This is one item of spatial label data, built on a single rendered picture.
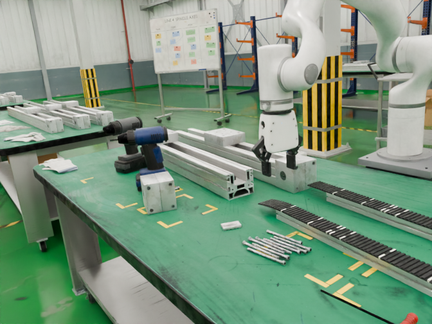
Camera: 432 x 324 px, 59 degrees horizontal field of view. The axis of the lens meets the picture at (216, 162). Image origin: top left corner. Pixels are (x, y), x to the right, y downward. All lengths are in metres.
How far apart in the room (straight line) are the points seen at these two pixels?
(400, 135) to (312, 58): 0.69
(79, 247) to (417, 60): 1.68
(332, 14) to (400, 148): 3.15
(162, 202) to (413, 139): 0.91
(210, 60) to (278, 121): 5.88
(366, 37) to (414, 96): 8.53
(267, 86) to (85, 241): 1.40
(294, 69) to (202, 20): 6.02
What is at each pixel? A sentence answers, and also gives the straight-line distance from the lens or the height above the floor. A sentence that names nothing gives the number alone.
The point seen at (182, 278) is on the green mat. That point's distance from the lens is 0.84.
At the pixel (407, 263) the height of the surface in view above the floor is 0.81.
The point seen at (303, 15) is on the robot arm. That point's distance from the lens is 0.99.
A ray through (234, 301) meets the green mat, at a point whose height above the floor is 0.78.
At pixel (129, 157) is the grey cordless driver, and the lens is 1.61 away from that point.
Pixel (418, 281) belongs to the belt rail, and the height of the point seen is 0.79.
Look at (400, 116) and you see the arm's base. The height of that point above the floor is 0.96.
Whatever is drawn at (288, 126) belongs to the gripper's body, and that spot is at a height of 1.03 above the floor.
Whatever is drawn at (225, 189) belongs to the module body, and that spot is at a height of 0.81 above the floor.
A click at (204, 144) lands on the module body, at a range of 1.69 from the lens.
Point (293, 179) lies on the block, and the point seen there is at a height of 0.83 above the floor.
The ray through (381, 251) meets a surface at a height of 0.81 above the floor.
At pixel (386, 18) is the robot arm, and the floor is 1.29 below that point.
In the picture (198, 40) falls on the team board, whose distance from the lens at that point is 6.95.
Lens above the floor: 1.23
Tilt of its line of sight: 16 degrees down
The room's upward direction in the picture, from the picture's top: 5 degrees counter-clockwise
